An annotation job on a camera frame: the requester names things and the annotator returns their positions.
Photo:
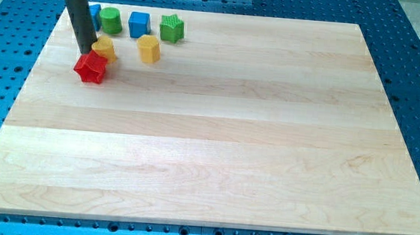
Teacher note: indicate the red star block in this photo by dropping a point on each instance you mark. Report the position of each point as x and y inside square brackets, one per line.
[91, 67]

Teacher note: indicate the yellow hexagon block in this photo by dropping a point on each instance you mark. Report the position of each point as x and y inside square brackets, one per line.
[148, 47]

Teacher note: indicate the green star block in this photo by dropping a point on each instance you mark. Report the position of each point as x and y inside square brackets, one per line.
[171, 28]

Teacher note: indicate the light wooden board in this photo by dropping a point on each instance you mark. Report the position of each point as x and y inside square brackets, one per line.
[248, 122]

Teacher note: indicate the blue cube block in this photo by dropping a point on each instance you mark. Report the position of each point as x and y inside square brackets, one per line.
[139, 24]

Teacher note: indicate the yellow heart block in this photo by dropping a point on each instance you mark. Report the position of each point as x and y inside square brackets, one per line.
[104, 47]

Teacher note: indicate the green cylinder block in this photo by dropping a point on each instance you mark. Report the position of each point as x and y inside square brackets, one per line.
[110, 18]

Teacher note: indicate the blue block behind tool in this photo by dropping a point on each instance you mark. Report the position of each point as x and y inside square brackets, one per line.
[95, 15]

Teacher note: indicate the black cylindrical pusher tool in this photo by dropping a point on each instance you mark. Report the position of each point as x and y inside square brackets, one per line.
[82, 23]

